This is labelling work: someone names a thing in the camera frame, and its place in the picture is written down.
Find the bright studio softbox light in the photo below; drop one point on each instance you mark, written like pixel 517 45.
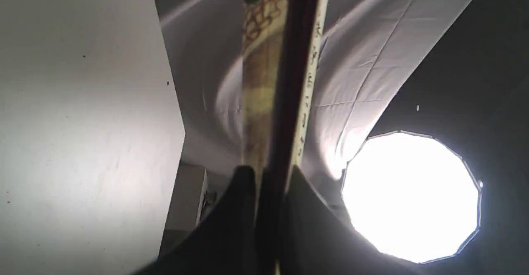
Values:
pixel 412 197

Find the cream paper folding fan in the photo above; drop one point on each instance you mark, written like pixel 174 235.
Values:
pixel 280 52

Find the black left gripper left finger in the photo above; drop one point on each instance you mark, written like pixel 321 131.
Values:
pixel 222 244

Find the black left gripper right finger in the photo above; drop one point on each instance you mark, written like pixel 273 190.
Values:
pixel 314 241

